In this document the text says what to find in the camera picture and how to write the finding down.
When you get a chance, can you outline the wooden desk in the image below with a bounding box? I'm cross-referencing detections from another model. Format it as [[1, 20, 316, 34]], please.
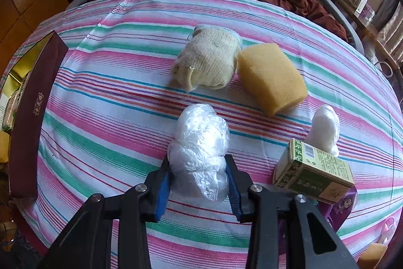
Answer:
[[324, 0, 400, 68]]

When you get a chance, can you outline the gold-lined maroon gift box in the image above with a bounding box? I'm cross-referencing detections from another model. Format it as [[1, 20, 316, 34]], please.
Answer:
[[0, 30, 69, 198]]

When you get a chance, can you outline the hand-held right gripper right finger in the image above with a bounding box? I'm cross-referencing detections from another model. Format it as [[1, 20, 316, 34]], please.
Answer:
[[224, 155, 359, 269]]

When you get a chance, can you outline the green patterned small box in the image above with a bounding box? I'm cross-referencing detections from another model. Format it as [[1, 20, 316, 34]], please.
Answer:
[[272, 138, 355, 205]]

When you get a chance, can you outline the clear plastic bag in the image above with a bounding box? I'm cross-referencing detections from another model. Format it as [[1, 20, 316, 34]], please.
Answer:
[[167, 103, 230, 201]]

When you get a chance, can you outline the striped bed sheet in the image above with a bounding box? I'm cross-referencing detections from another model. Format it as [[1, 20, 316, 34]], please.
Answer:
[[6, 0, 399, 269]]

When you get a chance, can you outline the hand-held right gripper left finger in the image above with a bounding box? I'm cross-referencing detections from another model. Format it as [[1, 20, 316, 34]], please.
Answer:
[[36, 157, 173, 269]]

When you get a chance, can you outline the white cable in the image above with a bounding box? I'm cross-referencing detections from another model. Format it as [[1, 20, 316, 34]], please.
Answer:
[[373, 59, 397, 77]]

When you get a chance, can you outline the cream knit cloth bundle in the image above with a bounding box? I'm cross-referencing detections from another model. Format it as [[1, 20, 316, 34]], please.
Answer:
[[172, 25, 243, 92]]

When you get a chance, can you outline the purple jar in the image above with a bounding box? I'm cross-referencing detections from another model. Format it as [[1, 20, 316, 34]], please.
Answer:
[[357, 3, 376, 20]]

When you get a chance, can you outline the white cloth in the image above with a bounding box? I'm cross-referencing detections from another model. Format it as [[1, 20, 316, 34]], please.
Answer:
[[304, 104, 341, 158]]

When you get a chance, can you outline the purple packet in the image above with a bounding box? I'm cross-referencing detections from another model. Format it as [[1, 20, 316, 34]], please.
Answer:
[[316, 185, 359, 233]]

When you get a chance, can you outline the yellow sponge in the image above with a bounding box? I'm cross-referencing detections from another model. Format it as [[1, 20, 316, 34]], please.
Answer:
[[357, 242, 388, 269], [237, 43, 308, 117]]

